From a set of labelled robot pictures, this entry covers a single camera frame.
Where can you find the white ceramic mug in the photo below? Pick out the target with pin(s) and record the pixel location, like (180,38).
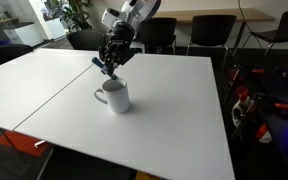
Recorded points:
(117,98)

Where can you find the white planter box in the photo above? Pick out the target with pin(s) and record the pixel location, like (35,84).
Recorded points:
(55,28)

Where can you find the black robot stand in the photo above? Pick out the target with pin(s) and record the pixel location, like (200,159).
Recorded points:
(280,126)

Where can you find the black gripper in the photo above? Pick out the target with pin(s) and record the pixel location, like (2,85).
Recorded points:
(120,38)

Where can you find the metal table leg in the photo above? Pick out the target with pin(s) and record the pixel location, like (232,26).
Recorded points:
(46,163)

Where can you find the green potted plant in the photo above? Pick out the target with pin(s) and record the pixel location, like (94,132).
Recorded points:
(75,15)

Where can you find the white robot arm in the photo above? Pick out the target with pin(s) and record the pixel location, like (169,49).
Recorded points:
(140,11)

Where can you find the white cabinet with dark top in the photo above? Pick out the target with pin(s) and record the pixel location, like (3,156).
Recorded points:
(24,35)

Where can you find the wooden shelf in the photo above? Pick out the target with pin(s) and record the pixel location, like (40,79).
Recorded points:
(0,21)

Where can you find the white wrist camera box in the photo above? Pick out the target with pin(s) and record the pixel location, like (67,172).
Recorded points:
(110,16)

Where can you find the white table foot bar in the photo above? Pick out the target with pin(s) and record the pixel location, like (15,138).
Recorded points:
(40,143)

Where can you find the red clamp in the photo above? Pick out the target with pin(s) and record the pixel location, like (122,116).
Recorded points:
(260,132)
(242,92)

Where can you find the white plastic device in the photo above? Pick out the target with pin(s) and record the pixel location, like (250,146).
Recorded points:
(240,111)

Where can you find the black chair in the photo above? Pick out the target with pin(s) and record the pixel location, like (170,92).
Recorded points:
(285,28)
(159,31)
(212,30)
(85,40)
(4,55)

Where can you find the orange clamp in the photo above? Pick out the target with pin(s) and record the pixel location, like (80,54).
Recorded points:
(258,71)
(283,105)

